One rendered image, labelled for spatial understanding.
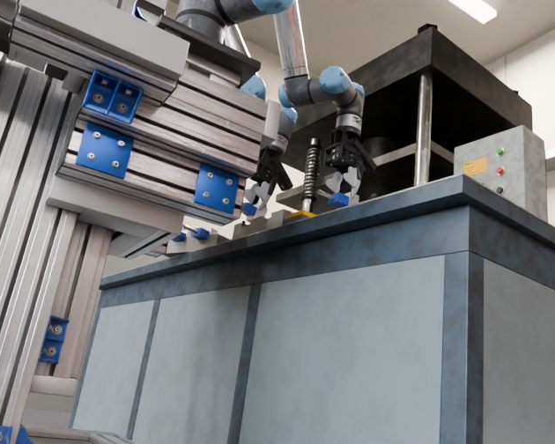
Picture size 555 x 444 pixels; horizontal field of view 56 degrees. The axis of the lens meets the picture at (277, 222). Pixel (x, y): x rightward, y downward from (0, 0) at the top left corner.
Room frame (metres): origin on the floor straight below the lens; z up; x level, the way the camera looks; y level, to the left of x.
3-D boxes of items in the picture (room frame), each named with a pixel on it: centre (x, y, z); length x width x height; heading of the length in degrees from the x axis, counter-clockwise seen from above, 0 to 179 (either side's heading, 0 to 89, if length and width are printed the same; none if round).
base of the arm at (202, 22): (0.98, 0.23, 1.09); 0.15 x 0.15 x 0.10
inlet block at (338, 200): (1.36, -0.15, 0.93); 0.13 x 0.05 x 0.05; 125
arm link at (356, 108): (1.37, -0.17, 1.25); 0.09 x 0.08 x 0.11; 149
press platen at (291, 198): (2.66, -0.57, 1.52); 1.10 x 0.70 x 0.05; 35
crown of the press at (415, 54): (2.63, -0.52, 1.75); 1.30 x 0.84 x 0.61; 35
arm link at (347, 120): (1.37, -0.17, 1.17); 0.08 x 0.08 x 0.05
